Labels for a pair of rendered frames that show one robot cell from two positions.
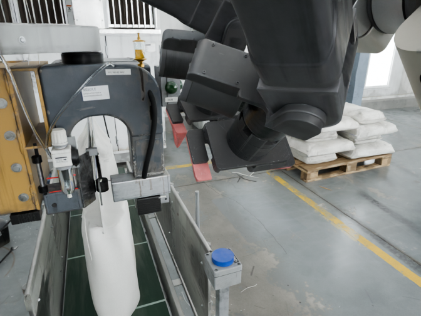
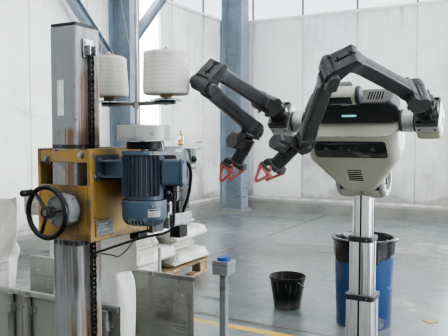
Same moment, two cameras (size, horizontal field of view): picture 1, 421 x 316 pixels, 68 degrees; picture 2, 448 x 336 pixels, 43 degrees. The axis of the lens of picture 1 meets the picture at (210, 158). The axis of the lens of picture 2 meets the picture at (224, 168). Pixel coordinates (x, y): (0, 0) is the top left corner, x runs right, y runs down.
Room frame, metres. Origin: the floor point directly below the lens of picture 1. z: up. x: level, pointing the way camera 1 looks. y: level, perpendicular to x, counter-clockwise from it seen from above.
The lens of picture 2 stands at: (-1.21, 1.58, 1.37)
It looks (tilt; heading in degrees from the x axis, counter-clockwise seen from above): 3 degrees down; 320
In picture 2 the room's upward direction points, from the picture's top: straight up
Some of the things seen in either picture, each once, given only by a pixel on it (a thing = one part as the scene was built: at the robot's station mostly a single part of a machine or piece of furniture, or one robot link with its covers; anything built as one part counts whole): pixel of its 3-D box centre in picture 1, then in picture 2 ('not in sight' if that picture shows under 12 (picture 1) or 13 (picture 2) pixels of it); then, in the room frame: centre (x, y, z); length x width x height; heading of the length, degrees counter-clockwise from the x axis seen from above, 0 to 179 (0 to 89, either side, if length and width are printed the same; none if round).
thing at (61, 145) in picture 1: (66, 163); not in sight; (0.62, 0.31, 1.14); 0.05 x 0.04 x 0.16; 111
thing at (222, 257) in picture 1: (222, 258); (223, 259); (0.68, -0.03, 0.84); 0.06 x 0.06 x 0.02
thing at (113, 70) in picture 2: not in sight; (109, 76); (0.74, 0.49, 1.61); 0.15 x 0.14 x 0.17; 21
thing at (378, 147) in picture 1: (360, 147); (176, 255); (3.44, -1.75, 0.20); 0.67 x 0.43 x 0.15; 111
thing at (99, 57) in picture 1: (83, 57); not in sight; (0.75, 0.29, 1.35); 0.09 x 0.09 x 0.03
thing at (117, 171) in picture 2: not in sight; (117, 167); (0.50, 0.59, 1.27); 0.12 x 0.09 x 0.09; 111
